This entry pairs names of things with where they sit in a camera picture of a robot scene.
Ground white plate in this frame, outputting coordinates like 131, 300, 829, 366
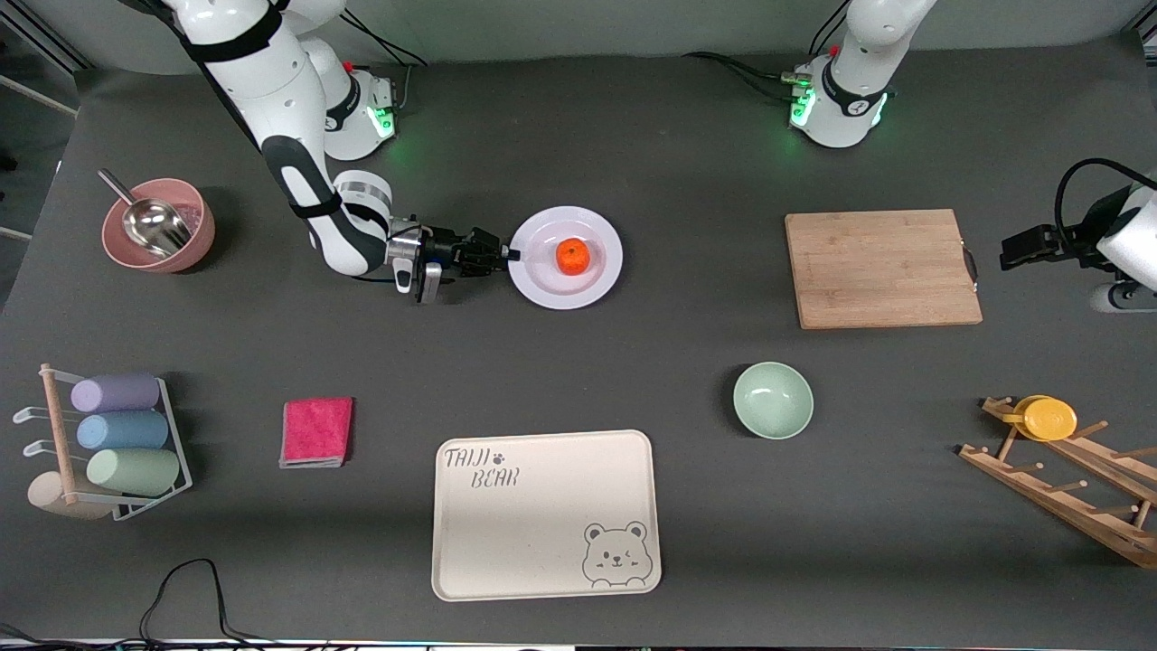
507, 206, 625, 311

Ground wooden cutting board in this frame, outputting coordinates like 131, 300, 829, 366
785, 209, 983, 330

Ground yellow cup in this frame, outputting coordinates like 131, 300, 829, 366
1002, 395, 1078, 442

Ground pink folded cloth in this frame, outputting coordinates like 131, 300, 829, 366
279, 397, 354, 469

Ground pink bowl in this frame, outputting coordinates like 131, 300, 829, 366
101, 177, 216, 274

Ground wooden peg drying rack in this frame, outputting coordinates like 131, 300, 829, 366
958, 396, 1157, 571

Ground cream tray with bear print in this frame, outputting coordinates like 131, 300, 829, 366
431, 429, 663, 602

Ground metal scoop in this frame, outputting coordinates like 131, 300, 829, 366
98, 169, 193, 259

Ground pastel green bowl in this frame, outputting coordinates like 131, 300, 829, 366
733, 362, 814, 441

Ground pastel purple cup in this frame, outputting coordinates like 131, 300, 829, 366
71, 373, 161, 414

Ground pastel blue cup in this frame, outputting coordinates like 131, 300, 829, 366
77, 411, 170, 451

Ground pastel green cup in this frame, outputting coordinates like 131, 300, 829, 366
87, 448, 181, 497

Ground beige cup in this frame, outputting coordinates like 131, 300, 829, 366
27, 470, 114, 522

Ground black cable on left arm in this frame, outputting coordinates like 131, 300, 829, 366
1054, 158, 1157, 265

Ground black cables at right base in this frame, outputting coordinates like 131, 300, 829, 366
339, 7, 430, 114

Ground black cables at base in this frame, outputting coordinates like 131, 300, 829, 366
339, 7, 430, 114
682, 50, 814, 103

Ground black cables at left base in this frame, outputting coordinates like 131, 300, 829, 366
682, 50, 814, 103

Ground black cable on table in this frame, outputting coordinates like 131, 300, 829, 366
0, 558, 362, 651

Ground white wire cup rack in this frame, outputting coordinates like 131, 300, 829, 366
13, 363, 193, 523

